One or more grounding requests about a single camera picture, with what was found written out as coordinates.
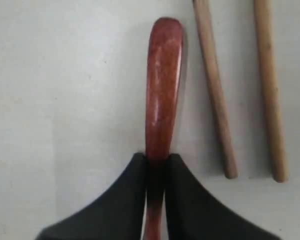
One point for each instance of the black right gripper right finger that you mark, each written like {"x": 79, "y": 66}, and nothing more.
{"x": 193, "y": 213}

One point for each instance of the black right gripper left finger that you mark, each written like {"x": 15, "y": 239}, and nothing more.
{"x": 115, "y": 215}

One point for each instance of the brown wooden chopsticks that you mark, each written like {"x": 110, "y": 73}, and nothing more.
{"x": 217, "y": 98}

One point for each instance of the reddish brown wooden spoon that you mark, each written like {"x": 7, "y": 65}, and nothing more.
{"x": 165, "y": 51}

